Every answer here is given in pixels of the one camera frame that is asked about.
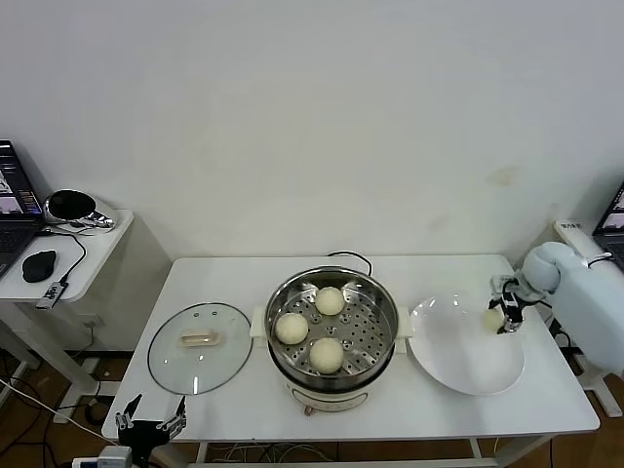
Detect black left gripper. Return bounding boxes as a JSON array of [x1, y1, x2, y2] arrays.
[[115, 394, 189, 462]]

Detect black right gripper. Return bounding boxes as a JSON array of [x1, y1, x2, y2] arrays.
[[488, 285, 527, 335]]

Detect glass lid with cream handle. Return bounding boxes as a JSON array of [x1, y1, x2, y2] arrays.
[[146, 301, 254, 397]]

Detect stainless steel steamer basket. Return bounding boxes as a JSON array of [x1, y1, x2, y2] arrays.
[[265, 265, 401, 386]]

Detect round brown floor object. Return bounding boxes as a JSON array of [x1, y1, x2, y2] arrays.
[[83, 400, 111, 426]]

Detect white round plate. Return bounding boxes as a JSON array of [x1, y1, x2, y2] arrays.
[[408, 293, 527, 397]]

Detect dark open laptop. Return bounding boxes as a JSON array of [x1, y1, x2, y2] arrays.
[[0, 139, 48, 282], [592, 179, 624, 272]]

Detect grey usb hub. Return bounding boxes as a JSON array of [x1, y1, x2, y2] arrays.
[[34, 280, 69, 311]]

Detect black computer mouse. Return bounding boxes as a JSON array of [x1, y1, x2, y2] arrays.
[[22, 250, 59, 284]]

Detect shiny chrome helmet object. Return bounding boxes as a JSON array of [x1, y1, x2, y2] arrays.
[[43, 189, 120, 238]]

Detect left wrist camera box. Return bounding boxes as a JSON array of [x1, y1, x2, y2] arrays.
[[72, 446, 133, 468]]

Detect white main table frame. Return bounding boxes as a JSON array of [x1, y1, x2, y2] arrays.
[[184, 436, 557, 468]]

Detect white floor cable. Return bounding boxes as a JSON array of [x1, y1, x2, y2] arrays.
[[0, 378, 106, 443]]

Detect black cooker power cable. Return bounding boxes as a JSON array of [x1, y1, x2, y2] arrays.
[[326, 251, 374, 277]]

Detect black usb hub cable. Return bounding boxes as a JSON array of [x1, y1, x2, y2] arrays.
[[36, 228, 88, 284]]

